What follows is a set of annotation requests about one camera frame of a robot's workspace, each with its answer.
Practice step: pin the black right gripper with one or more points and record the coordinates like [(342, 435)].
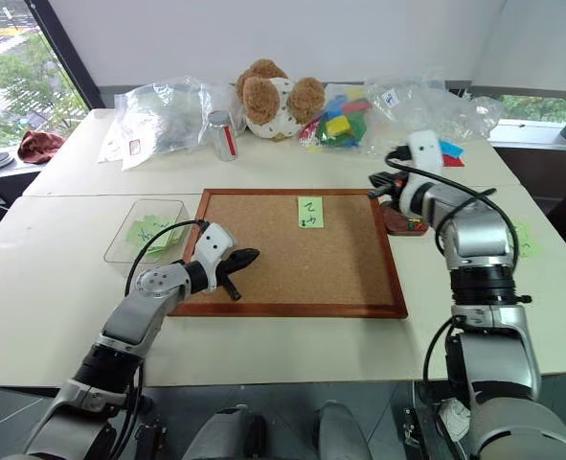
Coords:
[(391, 184)]

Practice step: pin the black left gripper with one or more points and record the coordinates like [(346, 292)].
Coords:
[(229, 269)]

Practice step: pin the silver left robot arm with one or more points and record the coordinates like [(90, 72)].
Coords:
[(134, 316)]

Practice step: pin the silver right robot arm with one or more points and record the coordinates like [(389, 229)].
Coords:
[(479, 235)]

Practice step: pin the green sticky note with writing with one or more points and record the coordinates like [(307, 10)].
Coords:
[(310, 213)]

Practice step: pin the green note paper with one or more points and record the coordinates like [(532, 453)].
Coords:
[(170, 238), (139, 234), (157, 221)]

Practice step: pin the clear plastic box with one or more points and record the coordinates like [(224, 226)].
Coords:
[(134, 239)]

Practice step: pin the pale green loose note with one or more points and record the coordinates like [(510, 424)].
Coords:
[(527, 242)]

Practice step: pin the small dish of pins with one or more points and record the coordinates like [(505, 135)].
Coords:
[(400, 224)]

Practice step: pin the wood framed cork board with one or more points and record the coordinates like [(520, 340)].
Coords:
[(292, 268)]

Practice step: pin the bag of colourful blocks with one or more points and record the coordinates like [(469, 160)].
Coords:
[(340, 122)]

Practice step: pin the blue and red flat pieces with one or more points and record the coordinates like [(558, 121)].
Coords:
[(452, 155)]

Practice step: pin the clear bag with blue label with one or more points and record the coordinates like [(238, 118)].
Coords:
[(421, 103)]

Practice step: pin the brown and white plush toy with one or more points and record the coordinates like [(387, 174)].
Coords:
[(275, 100)]

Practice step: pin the clear bottle with red label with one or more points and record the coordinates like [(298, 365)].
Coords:
[(223, 136)]

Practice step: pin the dark grey rounded shape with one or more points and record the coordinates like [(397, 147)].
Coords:
[(342, 431), (232, 433)]

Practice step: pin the clear bag with dark contents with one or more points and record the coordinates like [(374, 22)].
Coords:
[(167, 115)]

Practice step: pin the flat clear bag red label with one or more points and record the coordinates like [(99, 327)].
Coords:
[(122, 144)]

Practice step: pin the dark red cloth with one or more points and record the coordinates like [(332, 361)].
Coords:
[(38, 146)]

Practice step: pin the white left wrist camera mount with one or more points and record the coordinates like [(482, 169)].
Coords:
[(213, 246)]

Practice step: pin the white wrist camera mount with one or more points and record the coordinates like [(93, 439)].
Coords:
[(425, 147), (213, 246)]

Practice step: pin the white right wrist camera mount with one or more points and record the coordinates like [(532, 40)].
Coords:
[(425, 147)]

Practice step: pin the black window frame post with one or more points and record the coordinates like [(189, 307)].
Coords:
[(64, 57)]

